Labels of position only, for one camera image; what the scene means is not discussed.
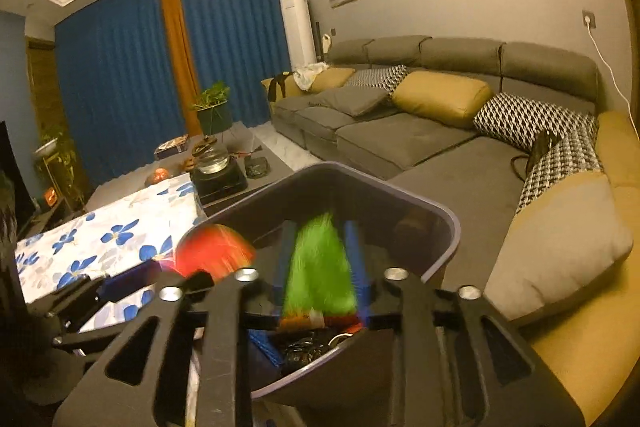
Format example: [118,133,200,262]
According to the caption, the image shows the blue honeycomb paper piece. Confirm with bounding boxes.
[250,332,281,365]

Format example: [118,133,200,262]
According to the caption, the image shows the potted vine in white bowl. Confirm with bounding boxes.
[32,124,83,208]

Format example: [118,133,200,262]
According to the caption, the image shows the dark television stand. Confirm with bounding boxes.
[30,202,91,233]

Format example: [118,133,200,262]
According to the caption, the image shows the black flat television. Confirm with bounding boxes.
[0,119,38,248]

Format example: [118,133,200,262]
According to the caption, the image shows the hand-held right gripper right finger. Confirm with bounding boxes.
[344,219,586,427]

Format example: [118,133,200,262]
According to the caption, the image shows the grey coffee table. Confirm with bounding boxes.
[85,119,301,228]

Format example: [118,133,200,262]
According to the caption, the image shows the yellow leather cushion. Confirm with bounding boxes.
[391,71,495,130]

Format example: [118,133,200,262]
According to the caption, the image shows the black induction cooker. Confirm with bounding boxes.
[190,167,249,202]

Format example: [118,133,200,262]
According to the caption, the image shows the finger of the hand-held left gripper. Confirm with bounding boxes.
[30,263,166,323]
[52,304,151,350]

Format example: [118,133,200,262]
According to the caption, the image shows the orange curtain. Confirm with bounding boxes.
[157,0,203,138]

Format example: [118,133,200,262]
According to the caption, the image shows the green honeycomb paper piece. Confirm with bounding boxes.
[280,212,358,320]

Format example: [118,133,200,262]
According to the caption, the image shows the dark plastic trash bin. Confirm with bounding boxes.
[175,161,462,403]

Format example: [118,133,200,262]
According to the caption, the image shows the houndstooth cushion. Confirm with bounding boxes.
[515,124,603,215]

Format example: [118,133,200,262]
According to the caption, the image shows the black garment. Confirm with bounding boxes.
[267,72,293,102]

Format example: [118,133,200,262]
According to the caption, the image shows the printed flat box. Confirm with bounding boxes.
[155,134,190,156]

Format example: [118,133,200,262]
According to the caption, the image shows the white standing air conditioner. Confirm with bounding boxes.
[279,0,318,70]

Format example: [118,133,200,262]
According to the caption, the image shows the flat grey cushion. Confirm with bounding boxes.
[310,86,393,118]

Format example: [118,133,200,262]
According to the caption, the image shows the wide blue curtain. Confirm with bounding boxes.
[54,0,188,188]

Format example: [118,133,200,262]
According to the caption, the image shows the large grey cushion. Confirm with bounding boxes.
[482,171,635,315]

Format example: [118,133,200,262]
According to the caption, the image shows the small yellow cushion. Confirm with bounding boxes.
[305,67,357,95]

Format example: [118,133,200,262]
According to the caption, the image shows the glass kettle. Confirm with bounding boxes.
[192,136,231,175]

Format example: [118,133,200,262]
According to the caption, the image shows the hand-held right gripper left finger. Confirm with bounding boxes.
[52,221,301,427]

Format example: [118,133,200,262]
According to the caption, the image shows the small orange toy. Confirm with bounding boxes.
[145,168,173,188]

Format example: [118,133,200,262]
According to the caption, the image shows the white cloth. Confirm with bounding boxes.
[292,62,330,90]

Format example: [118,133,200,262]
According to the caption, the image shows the wooden door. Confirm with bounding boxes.
[25,36,63,142]

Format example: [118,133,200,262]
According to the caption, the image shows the black cable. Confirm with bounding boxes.
[510,129,558,182]

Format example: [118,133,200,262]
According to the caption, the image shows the large yellow sofa cushion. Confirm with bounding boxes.
[520,109,640,427]

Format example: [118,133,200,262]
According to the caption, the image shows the grey corner sofa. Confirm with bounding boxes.
[260,34,640,427]

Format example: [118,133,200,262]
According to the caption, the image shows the black ashtray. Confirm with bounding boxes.
[244,155,271,178]

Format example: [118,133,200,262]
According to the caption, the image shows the white blue floral tablecloth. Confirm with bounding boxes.
[14,183,208,338]

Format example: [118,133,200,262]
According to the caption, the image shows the potted plant in green pot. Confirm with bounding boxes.
[190,81,233,135]

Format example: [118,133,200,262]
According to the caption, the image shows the red paper cup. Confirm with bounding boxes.
[174,224,258,280]

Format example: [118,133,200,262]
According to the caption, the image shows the white charging cable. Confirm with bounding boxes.
[587,26,636,112]

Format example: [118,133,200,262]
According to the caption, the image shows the black white patterned cushion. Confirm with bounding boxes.
[472,92,598,152]
[345,64,411,92]

